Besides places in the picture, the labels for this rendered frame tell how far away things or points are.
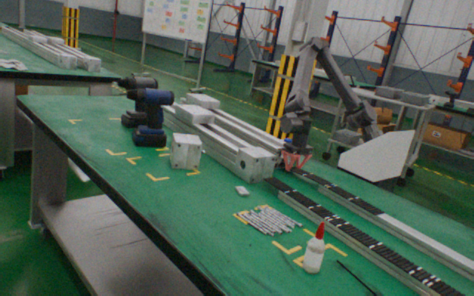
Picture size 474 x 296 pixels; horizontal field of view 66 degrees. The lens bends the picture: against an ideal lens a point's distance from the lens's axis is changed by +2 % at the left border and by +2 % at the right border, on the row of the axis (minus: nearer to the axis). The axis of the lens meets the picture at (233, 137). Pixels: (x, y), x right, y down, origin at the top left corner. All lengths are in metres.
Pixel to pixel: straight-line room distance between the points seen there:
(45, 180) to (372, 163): 1.58
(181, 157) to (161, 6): 6.31
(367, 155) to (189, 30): 5.76
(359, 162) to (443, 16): 7.74
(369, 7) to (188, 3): 4.69
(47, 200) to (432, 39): 8.24
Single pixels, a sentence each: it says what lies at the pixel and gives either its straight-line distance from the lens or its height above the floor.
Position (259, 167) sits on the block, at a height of 0.84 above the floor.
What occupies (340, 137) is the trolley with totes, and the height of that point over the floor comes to 0.32.
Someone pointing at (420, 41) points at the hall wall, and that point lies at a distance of 9.21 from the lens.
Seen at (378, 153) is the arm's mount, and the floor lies 0.90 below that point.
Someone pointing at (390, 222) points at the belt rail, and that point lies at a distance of 1.16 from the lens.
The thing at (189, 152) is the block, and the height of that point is 0.84.
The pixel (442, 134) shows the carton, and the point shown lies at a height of 0.38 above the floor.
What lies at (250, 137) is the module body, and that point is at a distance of 1.49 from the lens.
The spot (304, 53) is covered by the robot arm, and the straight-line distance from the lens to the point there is 1.58.
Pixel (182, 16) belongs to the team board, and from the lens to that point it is 7.11.
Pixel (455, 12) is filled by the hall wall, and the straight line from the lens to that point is 9.09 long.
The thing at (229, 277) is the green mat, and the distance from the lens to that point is 0.78.
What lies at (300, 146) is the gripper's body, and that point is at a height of 0.90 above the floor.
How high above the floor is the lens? 1.25
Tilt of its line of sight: 16 degrees down
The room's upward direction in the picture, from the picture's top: 10 degrees clockwise
